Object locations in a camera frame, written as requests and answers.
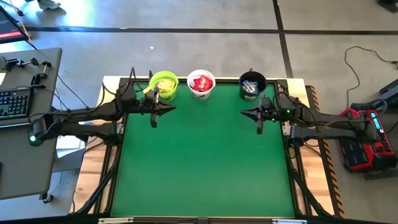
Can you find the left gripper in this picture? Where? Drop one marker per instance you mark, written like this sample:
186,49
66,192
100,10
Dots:
146,105

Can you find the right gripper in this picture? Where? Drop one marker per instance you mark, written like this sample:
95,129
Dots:
269,113

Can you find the yellow Sour Patch candy pack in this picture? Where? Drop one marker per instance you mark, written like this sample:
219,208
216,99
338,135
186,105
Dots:
168,84
160,88

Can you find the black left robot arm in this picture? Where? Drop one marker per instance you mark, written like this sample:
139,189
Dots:
93,113

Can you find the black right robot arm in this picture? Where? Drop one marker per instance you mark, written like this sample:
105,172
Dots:
329,119

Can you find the green halloween bucket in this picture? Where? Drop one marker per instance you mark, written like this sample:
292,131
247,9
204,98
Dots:
171,96

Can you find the black halloween bucket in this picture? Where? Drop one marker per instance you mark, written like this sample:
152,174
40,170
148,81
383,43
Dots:
248,97

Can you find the white halloween bucket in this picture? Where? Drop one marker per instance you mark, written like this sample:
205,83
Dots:
200,95

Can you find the green table mat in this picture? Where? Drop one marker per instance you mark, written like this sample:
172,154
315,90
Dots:
202,161

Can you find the white box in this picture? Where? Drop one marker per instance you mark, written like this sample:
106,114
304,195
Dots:
70,146

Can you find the black desk clamp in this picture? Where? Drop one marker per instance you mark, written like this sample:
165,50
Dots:
40,73
14,62

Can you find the grey operator desk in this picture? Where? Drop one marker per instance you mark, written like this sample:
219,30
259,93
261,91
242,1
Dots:
31,71

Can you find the dark grey equipment case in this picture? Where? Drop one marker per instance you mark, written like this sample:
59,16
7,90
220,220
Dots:
388,93

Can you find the black backlit keyboard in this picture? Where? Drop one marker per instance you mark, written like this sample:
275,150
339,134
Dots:
14,102

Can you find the grey side desk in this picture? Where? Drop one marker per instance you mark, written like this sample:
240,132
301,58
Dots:
21,168

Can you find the person's foot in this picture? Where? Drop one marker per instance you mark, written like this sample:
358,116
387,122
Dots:
49,3

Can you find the black computer monitor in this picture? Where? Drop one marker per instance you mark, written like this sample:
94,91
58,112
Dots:
9,28

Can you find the wooden table black frame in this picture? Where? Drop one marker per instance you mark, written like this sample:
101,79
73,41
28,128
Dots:
90,174

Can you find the silver metal bracket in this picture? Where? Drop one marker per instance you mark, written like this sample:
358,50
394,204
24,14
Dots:
289,221
115,220

